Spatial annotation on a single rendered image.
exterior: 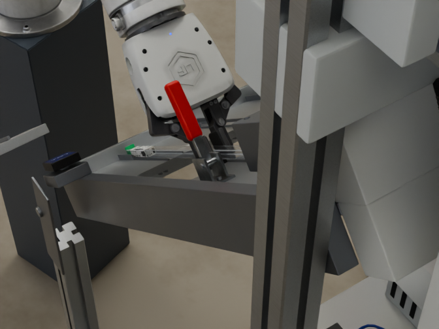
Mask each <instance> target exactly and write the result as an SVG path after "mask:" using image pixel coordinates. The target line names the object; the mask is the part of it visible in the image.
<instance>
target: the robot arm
mask: <svg viewBox="0 0 439 329"><path fill-rule="evenodd" d="M83 1H84V0H0V35H1V36H3V37H11V38H29V37H37V36H41V35H45V34H48V33H52V32H54V31H56V30H58V29H61V28H62V27H64V26H65V25H67V24H68V23H69V22H71V21H72V20H73V19H74V18H75V17H76V16H77V14H78V13H79V12H80V9H81V8H82V4H83ZM101 2H102V4H103V6H104V8H105V10H106V12H107V14H108V17H109V18H110V20H111V22H112V26H113V28H114V30H115V31H117V33H118V35H119V37H120V38H125V37H126V39H125V42H124V43H123V44H122V50H123V55H124V58H125V62H126V65H127V69H128V71H129V75H130V77H131V81H132V83H133V86H134V88H135V91H136V94H137V97H138V99H139V101H140V104H141V106H142V109H143V110H144V113H145V114H146V116H147V118H148V130H149V134H150V136H168V135H170V136H173V137H175V138H178V139H180V140H183V141H184V142H185V143H189V145H190V147H191V149H192V152H193V154H194V156H195V158H198V159H200V157H199V155H198V153H197V151H196V149H195V146H194V145H193V142H192V141H189V140H188V139H187V138H186V135H185V133H184V131H183V129H182V126H181V124H180V122H179V121H178V118H177V116H176V114H175V111H174V109H173V107H172V105H171V102H170V100H169V98H168V96H167V94H166V92H165V88H164V87H165V85H166V84H167V83H170V82H172V81H174V80H178V81H179V82H180V85H181V86H182V89H183V90H184V93H185V95H186V97H187V100H188V102H189V104H190V106H191V109H192V110H195V109H197V108H200V107H201V110H202V112H203V115H204V117H205V120H206V122H207V124H208V126H209V130H210V134H209V135H208V137H209V139H210V141H211V143H212V145H213V146H233V143H232V141H231V139H230V137H229V134H228V132H227V130H226V128H225V125H226V123H227V120H226V119H227V115H228V112H229V109H230V107H231V106H232V105H233V104H234V103H235V102H236V101H237V99H238V98H239V97H240V96H241V94H242V93H241V90H239V88H237V87H236V86H235V82H234V79H233V76H232V74H231V71H230V70H229V68H228V66H227V64H226V62H225V60H224V58H223V57H222V55H221V53H220V51H219V50H218V48H217V46H216V45H215V43H214V41H213V40H212V38H211V37H210V35H209V34H208V32H207V31H206V29H205V28H204V27H203V25H202V23H201V22H200V21H199V20H198V19H197V17H196V16H195V15H194V13H189V14H186V13H185V12H184V11H182V10H183V9H184V8H185V7H186V4H185V3H184V0H101ZM223 94H224V97H223V98H222V100H221V101H220V102H218V100H217V98H218V97H219V96H221V95H223ZM170 120H172V121H173V123H166V122H168V121H170Z"/></svg>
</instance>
